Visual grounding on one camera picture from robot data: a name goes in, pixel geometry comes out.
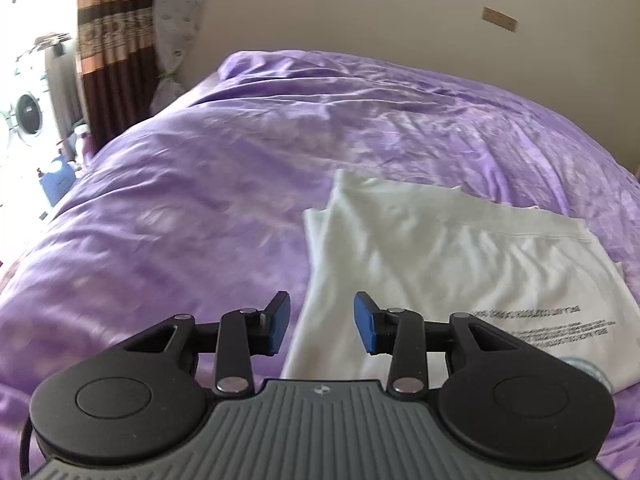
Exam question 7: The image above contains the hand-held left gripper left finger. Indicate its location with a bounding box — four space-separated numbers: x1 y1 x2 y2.
122 291 292 396

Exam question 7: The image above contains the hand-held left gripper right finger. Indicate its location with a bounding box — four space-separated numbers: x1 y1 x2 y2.
352 291 524 396

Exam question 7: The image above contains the white printed sweatshirt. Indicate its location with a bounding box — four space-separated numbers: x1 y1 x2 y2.
280 169 640 396

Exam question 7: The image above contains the purple bed blanket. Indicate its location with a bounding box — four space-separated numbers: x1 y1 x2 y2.
0 50 640 480

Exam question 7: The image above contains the pink bottle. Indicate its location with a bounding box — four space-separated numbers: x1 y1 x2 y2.
72 127 96 169

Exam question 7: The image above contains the blue container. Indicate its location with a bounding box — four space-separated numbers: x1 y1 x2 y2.
40 155 76 209

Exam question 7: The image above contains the brown striped curtain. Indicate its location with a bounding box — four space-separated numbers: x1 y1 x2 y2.
75 0 156 149

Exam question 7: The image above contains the grey metal appliance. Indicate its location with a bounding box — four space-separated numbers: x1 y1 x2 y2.
32 32 84 144

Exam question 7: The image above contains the white patterned tied curtain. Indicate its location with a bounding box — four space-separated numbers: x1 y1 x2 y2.
150 0 211 114

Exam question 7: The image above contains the white washing machine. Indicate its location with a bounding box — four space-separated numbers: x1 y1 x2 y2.
0 87 51 154

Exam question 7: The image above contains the black cable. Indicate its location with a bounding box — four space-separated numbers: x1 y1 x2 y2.
19 406 39 479

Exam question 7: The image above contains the beige wall socket plate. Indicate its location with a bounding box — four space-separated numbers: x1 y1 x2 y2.
481 6 519 32

